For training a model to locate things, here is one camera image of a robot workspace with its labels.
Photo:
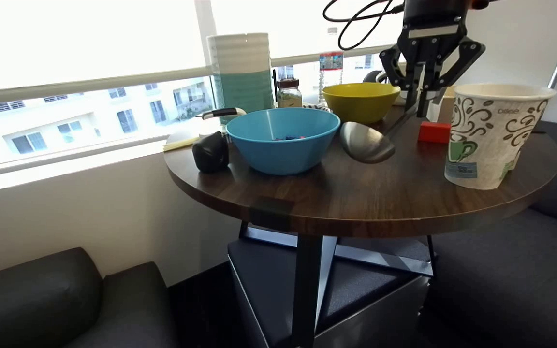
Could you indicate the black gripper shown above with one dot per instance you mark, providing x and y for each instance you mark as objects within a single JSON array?
[{"x": 435, "y": 41}]

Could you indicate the metal ladle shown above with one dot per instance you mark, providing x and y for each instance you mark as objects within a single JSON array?
[{"x": 367, "y": 142}]

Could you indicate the yellow bowl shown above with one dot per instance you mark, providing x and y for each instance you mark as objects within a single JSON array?
[{"x": 359, "y": 107}]

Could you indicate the blue bowl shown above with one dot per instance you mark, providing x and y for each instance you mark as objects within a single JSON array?
[{"x": 282, "y": 151}]

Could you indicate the orange block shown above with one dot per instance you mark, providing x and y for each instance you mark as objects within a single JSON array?
[{"x": 435, "y": 132}]

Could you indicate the swirl print paper cup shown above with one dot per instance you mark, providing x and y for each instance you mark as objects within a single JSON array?
[{"x": 495, "y": 138}]

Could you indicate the clear water bottle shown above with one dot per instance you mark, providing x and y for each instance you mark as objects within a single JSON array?
[{"x": 332, "y": 61}]

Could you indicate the round dark wood table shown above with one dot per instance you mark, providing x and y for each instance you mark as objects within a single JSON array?
[{"x": 369, "y": 194}]

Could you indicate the small glass jar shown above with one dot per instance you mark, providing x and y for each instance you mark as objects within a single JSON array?
[{"x": 290, "y": 93}]

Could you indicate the white roller blind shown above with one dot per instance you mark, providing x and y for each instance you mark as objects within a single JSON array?
[
  {"x": 272, "y": 20},
  {"x": 86, "y": 32}
]

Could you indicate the white and teal container stack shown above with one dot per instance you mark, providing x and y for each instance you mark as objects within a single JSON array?
[{"x": 241, "y": 70}]

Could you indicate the dark grey fabric sofa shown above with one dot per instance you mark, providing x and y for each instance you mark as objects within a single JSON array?
[{"x": 518, "y": 277}]

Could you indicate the black squat object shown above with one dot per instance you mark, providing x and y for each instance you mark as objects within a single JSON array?
[{"x": 212, "y": 153}]

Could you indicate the black leather sofa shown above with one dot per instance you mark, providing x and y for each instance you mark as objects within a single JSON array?
[{"x": 48, "y": 302}]

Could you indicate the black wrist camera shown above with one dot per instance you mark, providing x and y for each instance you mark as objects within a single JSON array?
[{"x": 437, "y": 10}]

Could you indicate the white window frame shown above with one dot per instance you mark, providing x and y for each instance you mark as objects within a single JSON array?
[{"x": 98, "y": 80}]

